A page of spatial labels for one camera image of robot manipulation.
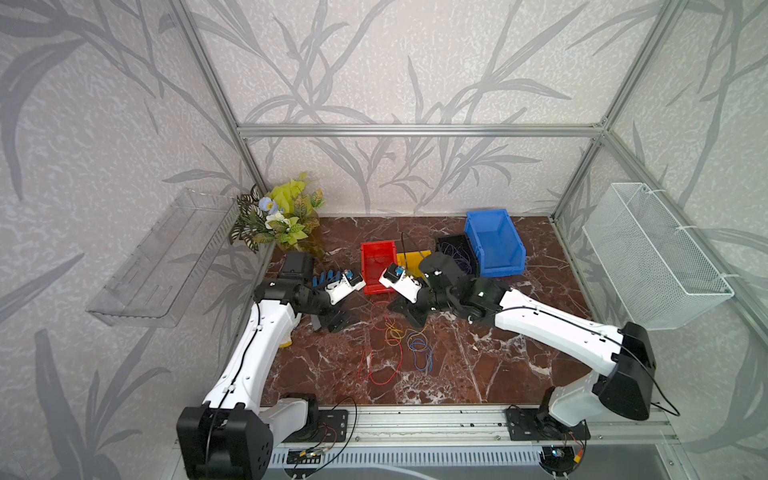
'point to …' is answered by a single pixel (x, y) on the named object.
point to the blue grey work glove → (348, 305)
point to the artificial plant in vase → (284, 217)
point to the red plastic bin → (375, 258)
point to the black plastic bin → (463, 243)
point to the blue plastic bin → (495, 238)
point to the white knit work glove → (287, 339)
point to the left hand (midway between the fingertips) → (349, 303)
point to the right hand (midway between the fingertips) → (390, 301)
